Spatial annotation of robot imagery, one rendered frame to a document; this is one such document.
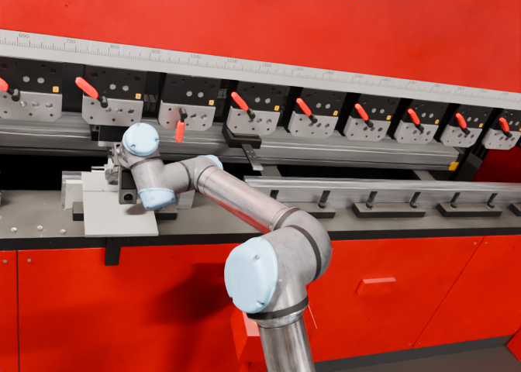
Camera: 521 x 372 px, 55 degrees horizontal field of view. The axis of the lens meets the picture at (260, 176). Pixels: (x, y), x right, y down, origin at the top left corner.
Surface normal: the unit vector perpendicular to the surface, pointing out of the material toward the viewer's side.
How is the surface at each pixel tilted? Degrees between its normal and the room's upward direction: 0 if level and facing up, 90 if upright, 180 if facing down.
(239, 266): 84
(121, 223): 0
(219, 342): 90
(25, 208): 0
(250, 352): 90
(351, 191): 90
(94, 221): 0
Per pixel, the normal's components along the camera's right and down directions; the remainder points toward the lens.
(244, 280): -0.75, 0.08
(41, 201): 0.25, -0.81
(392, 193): 0.30, 0.59
